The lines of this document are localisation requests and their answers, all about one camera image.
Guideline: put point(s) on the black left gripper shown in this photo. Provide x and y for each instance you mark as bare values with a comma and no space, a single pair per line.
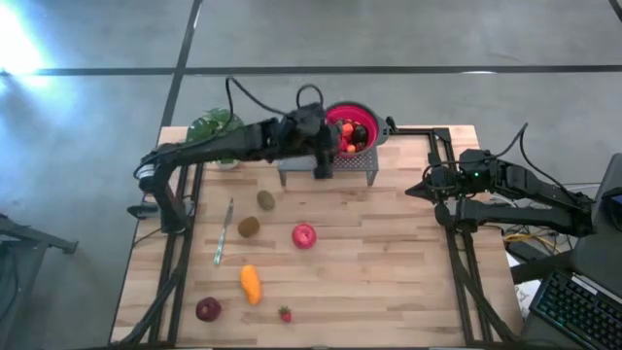
306,133

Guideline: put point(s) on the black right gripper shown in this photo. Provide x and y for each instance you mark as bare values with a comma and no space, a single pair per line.
469,175

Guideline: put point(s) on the orange toy fruit with leaves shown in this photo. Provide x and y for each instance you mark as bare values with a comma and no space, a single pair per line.
347,129

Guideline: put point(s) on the small yellow-orange toy pear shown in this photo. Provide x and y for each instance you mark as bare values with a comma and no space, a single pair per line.
351,148

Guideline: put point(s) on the large dark toy plum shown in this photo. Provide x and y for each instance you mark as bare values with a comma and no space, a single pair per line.
360,133

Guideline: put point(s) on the small dark toy plum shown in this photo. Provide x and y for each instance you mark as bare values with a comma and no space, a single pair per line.
362,146

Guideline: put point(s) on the brown-green toy kiwi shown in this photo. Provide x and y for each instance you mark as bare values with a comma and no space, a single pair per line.
266,199
249,226

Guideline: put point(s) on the big bright red apple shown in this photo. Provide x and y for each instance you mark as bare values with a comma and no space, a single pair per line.
304,236

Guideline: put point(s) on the large red toy strawberry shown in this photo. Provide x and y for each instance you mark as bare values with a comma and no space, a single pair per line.
286,315

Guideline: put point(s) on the dark red toy apple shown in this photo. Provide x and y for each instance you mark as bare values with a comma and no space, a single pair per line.
208,309

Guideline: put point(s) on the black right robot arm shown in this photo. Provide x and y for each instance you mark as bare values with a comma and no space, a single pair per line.
534,214

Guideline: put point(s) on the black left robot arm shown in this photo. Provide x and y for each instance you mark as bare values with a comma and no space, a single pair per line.
218,143

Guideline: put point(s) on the grey perforated metal stand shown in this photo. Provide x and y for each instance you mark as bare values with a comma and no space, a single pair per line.
355,165

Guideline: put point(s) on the red colander bowl grey rim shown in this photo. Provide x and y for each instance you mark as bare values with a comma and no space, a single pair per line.
362,114

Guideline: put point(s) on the green potted plant white pot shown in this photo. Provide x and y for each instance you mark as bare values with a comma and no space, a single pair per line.
211,124

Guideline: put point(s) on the white paper sheet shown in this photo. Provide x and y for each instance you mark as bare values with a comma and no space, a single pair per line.
527,296

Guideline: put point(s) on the silver table knife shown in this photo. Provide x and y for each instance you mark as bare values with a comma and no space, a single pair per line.
222,240

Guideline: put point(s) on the dark grey laptop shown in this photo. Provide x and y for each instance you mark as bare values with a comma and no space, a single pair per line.
600,253

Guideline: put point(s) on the black backlit keyboard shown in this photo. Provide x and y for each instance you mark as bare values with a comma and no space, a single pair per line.
578,311

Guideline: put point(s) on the black aluminium table frame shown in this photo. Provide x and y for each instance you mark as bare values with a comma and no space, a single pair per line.
265,131

